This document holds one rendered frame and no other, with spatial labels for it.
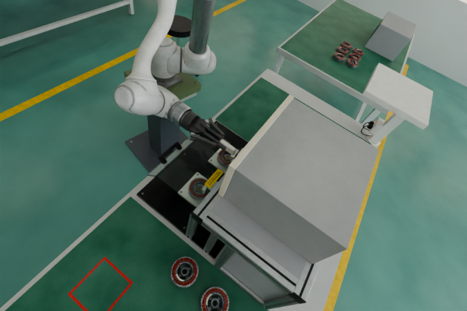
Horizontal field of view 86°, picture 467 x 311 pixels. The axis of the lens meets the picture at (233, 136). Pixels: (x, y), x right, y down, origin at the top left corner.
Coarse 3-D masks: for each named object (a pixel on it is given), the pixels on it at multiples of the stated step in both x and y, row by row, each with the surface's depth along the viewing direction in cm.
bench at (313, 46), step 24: (336, 0) 331; (312, 24) 272; (336, 24) 285; (360, 24) 299; (288, 48) 231; (312, 48) 241; (336, 48) 251; (360, 48) 262; (408, 48) 288; (312, 72) 224; (336, 72) 224; (360, 72) 232; (360, 96) 213
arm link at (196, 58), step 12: (204, 0) 110; (192, 12) 121; (204, 12) 116; (192, 24) 126; (204, 24) 123; (192, 36) 132; (204, 36) 131; (192, 48) 140; (204, 48) 141; (192, 60) 145; (204, 60) 147; (180, 72) 155; (192, 72) 154; (204, 72) 155
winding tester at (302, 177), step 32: (288, 96) 99; (288, 128) 88; (320, 128) 92; (256, 160) 77; (288, 160) 80; (320, 160) 83; (352, 160) 86; (224, 192) 86; (256, 192) 75; (288, 192) 73; (320, 192) 75; (352, 192) 78; (288, 224) 75; (320, 224) 69; (352, 224) 71; (320, 256) 76
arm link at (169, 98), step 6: (162, 90) 95; (168, 90) 101; (168, 96) 95; (174, 96) 99; (168, 102) 95; (174, 102) 97; (162, 108) 93; (168, 108) 96; (156, 114) 94; (162, 114) 96
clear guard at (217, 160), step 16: (192, 144) 106; (176, 160) 100; (192, 160) 101; (208, 160) 103; (224, 160) 105; (160, 176) 94; (176, 176) 96; (192, 176) 97; (208, 176) 99; (192, 192) 93; (208, 192) 94
